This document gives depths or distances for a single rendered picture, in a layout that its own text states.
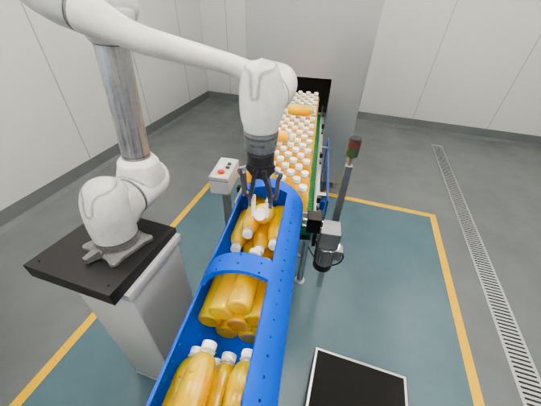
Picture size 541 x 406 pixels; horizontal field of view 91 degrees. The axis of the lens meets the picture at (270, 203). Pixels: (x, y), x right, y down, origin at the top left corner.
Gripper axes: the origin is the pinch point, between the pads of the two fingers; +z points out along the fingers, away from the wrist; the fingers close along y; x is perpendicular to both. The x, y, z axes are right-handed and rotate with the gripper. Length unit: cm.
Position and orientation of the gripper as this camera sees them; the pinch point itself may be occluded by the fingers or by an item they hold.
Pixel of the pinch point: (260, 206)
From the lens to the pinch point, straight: 84.6
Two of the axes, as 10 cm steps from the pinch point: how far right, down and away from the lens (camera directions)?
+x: 1.8, -6.2, 7.6
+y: 9.8, 1.3, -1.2
